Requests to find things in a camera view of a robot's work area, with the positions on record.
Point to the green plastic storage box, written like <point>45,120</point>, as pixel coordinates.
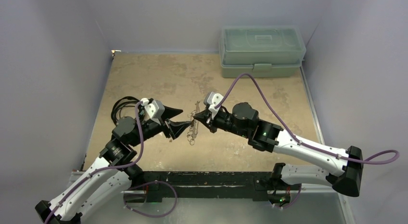
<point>262,51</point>

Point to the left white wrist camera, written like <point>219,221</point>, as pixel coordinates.
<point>154,109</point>

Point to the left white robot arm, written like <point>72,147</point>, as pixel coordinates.
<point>115,169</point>

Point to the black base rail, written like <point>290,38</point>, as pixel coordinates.
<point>254,185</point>

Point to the metal keyring plate with rings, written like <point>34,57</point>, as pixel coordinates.
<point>193,129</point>

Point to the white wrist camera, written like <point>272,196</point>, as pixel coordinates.
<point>154,109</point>
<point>211,100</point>

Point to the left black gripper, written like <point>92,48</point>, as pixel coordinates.
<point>174,128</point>

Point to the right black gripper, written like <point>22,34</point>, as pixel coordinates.
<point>210,117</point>

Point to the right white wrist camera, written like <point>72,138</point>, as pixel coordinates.
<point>211,100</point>

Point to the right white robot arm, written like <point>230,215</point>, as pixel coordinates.
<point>335,167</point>

